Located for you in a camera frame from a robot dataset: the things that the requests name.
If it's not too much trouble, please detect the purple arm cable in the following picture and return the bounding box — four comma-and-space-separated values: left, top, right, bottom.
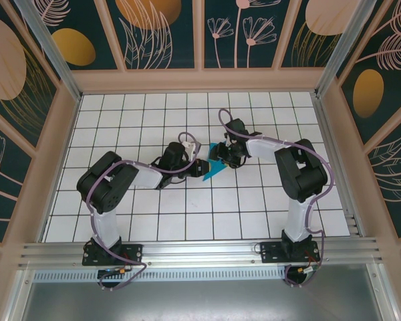
218, 108, 336, 289
86, 131, 148, 292

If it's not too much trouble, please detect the aluminium mounting rail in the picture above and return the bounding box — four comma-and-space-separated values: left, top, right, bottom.
18, 237, 388, 269

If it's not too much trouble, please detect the grey metal panel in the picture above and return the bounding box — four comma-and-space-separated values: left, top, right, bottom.
19, 280, 388, 321

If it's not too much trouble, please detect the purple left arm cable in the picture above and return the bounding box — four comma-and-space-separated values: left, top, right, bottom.
86, 131, 148, 292

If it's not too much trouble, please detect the aluminium frame post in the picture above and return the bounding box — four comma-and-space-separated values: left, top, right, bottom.
13, 0, 84, 102
313, 0, 379, 98

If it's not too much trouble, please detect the aluminium side rail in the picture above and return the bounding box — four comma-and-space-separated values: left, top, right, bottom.
311, 93, 367, 238

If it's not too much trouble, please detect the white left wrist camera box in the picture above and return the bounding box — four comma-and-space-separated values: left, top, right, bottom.
182, 140, 201, 157

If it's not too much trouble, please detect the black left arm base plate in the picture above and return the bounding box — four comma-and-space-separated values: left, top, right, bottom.
82, 243, 144, 267

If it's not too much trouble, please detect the slotted grey cable duct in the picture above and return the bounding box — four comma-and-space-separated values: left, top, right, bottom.
33, 266, 288, 282

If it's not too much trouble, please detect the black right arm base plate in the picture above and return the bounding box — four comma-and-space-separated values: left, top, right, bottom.
259, 241, 321, 263

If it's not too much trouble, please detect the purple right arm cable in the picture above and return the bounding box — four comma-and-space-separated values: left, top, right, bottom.
218, 108, 336, 289

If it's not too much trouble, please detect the blue square paper sheet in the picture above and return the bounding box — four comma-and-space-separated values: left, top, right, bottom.
200, 142, 231, 183

